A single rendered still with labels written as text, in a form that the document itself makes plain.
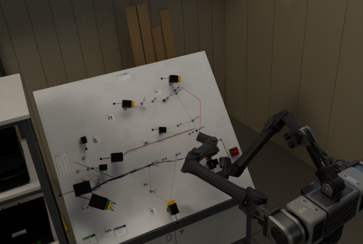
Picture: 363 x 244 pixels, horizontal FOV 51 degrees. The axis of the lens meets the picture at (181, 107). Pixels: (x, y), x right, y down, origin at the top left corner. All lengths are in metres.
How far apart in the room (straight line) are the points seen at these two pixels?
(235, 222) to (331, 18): 1.91
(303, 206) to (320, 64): 2.32
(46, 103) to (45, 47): 1.43
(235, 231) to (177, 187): 0.64
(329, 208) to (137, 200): 1.20
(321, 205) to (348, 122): 2.21
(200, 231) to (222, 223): 0.17
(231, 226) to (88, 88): 1.37
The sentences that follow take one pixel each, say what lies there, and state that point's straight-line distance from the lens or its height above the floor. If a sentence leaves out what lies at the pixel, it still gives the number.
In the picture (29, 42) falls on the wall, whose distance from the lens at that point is 3.77.
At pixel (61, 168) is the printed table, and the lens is 2.37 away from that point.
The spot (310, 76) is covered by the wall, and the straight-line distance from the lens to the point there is 3.89.
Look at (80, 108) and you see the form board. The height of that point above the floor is 1.51.
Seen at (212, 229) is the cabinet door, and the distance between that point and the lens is 2.72.
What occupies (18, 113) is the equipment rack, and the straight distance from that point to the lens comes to 1.78.
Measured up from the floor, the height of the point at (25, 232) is 1.13.
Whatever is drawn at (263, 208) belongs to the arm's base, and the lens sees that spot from 1.65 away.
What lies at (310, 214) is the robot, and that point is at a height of 1.53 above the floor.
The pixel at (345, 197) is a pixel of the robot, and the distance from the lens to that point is 1.70.
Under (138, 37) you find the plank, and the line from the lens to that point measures 3.71.
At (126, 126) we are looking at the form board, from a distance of 2.43.
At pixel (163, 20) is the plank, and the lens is 3.84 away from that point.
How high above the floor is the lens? 2.63
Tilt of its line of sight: 29 degrees down
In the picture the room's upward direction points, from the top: 4 degrees counter-clockwise
